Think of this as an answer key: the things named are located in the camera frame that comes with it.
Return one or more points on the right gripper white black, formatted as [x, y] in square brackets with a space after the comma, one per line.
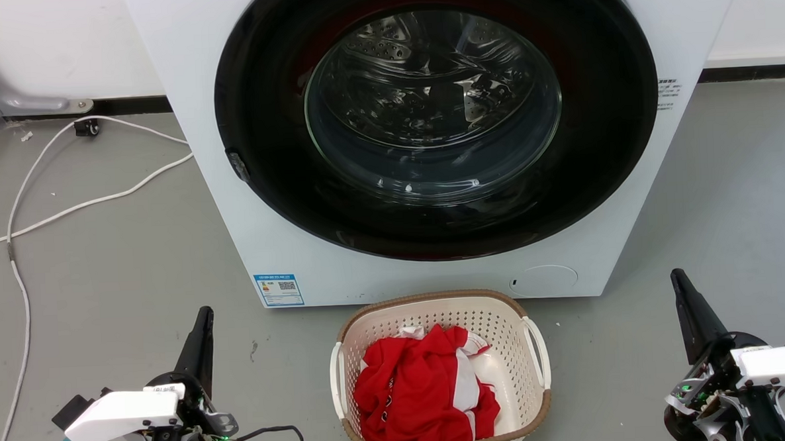
[770, 366]

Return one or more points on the grey drain pipe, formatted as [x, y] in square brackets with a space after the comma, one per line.
[3, 95]

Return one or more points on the blue white energy label sticker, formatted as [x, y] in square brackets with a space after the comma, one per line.
[278, 290]

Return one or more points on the round white filter cover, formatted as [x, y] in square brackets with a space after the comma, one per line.
[544, 280]

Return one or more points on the red and white garment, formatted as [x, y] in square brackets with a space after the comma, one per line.
[413, 392]

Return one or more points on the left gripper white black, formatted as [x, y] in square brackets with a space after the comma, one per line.
[122, 412]

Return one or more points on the small black text sticker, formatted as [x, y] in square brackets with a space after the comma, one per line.
[668, 94]

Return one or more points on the white front-load washing machine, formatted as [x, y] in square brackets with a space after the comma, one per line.
[222, 254]

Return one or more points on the round black washing machine door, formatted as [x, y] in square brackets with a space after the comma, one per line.
[272, 186]

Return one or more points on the cream perforated laundry basket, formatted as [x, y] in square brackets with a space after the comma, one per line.
[504, 348]

